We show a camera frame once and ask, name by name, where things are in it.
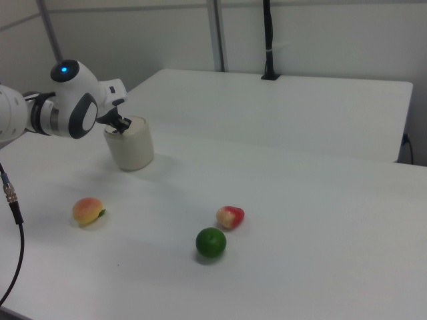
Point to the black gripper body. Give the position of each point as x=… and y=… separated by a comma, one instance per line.
x=109, y=117

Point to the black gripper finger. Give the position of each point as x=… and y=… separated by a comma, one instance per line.
x=117, y=128
x=126, y=123

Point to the cream round garbage bin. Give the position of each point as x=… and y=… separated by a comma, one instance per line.
x=133, y=151

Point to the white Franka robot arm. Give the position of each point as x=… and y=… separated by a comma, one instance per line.
x=66, y=100

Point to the toy peach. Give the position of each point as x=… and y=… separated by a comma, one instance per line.
x=86, y=211

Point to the bitten red toy apple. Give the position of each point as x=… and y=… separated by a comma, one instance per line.
x=230, y=216

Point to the green toy lime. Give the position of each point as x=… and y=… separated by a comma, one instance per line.
x=211, y=242

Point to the black pole with base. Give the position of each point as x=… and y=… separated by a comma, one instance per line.
x=269, y=33

